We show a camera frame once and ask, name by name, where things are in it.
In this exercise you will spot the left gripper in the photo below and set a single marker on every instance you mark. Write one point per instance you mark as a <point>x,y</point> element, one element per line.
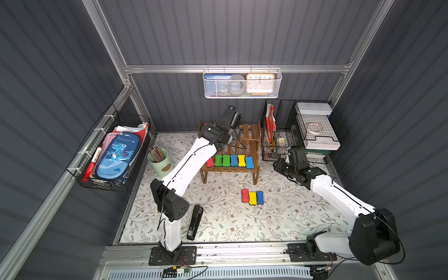
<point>230,117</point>

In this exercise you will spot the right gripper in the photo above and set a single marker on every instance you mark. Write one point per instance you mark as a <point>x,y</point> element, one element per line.
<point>296,154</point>

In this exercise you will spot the blue eraser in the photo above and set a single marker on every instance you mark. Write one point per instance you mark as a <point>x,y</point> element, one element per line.
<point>249,162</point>
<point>234,160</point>
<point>260,197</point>

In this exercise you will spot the yellow eraser tier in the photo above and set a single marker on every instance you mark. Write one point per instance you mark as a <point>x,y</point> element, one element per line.
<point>241,160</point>

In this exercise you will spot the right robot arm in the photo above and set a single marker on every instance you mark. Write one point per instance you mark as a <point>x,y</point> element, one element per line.
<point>373,235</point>

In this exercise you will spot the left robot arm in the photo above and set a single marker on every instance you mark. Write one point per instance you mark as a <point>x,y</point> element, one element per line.
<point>168,192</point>

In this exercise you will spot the wooden two-tier shelf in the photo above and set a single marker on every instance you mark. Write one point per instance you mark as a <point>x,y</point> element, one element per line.
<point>247,142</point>

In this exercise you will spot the green eraser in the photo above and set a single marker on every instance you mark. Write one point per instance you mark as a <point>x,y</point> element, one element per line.
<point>218,160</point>
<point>226,161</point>

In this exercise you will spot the red eraser lower tier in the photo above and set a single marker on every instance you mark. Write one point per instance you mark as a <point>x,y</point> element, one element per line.
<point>210,163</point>

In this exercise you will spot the tape roll on organizer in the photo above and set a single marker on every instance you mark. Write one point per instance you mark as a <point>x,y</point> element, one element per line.
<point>314,128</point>

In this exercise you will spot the white box on organizer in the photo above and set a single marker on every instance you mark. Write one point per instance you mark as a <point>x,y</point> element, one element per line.
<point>320,113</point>

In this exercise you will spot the blue box in basket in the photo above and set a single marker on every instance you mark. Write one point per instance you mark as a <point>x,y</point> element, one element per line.
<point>216,84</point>

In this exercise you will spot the white mesh hanging basket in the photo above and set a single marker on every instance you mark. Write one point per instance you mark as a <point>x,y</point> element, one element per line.
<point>244,71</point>

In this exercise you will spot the clear tape roll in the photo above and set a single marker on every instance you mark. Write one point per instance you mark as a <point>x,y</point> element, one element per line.
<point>236,85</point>

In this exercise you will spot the yellow alarm clock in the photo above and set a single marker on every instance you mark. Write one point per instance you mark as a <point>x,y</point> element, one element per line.
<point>260,83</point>

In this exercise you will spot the green pencil cup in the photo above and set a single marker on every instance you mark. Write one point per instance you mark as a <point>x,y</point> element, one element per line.
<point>162,169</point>

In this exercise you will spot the colored pencils bunch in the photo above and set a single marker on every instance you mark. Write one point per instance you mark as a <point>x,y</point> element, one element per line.
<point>157,153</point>

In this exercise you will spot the black stapler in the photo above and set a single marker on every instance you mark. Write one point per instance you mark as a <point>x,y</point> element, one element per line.
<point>195,222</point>

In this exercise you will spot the blue dinosaur pencil case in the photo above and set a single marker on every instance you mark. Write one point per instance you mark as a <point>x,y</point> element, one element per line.
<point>117,158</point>

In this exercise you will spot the red marker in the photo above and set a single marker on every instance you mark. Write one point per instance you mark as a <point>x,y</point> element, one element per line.
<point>92,164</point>

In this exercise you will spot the black wire desk organizer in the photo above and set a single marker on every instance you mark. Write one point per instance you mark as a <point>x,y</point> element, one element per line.
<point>288,133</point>

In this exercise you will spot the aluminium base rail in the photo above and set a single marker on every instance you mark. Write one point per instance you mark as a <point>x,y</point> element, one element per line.
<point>278,260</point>

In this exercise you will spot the black wire wall basket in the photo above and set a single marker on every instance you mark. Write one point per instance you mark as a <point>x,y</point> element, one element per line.
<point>82,161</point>

